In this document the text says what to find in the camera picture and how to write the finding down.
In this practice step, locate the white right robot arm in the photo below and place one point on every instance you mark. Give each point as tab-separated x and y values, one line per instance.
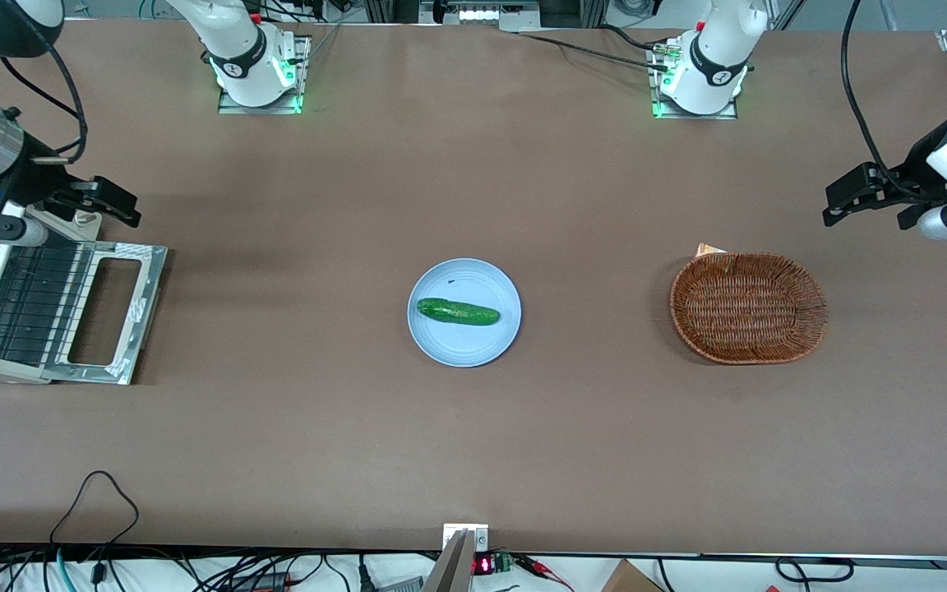
243	49

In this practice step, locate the light blue plate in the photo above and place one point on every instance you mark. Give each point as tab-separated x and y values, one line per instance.
465	341

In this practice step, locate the green cucumber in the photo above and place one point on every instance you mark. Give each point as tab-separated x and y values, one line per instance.
457	312

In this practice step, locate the brown cardboard box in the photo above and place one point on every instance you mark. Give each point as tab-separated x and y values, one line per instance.
630	578

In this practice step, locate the small beige paper tag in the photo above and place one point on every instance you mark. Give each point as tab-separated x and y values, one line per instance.
708	249

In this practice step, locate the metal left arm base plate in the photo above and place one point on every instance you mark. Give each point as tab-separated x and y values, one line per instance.
658	103

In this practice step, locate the brown wicker basket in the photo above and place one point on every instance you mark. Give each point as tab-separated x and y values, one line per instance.
749	308

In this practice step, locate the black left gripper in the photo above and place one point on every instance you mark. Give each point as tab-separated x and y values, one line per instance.
920	168

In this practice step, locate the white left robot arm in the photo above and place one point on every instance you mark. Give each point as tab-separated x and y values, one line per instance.
720	49

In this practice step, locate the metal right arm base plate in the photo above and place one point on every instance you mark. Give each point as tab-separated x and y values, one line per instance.
302	82

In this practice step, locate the black power adapter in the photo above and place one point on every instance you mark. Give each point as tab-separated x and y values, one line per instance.
264	582

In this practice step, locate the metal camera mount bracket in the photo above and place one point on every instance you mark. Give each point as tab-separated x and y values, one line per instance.
459	559

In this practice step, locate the red digit display module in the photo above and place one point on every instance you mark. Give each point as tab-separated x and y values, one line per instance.
486	564

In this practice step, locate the white power strip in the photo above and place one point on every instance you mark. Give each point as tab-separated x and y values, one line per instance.
482	15

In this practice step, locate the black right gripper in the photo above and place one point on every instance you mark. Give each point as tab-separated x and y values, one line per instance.
32	182

